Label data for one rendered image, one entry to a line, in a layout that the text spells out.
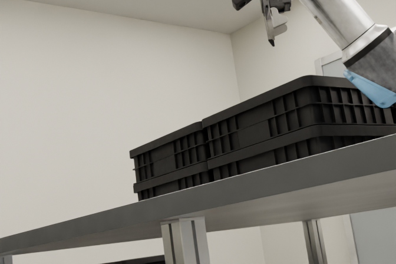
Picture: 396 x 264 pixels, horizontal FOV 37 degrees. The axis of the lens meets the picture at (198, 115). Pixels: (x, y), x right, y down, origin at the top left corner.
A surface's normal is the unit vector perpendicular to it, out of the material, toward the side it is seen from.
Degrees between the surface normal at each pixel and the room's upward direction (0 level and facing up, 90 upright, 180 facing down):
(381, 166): 90
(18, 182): 90
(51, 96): 90
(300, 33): 90
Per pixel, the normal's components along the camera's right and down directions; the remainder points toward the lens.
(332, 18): -0.45, 0.34
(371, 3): -0.77, -0.04
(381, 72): -0.32, 0.07
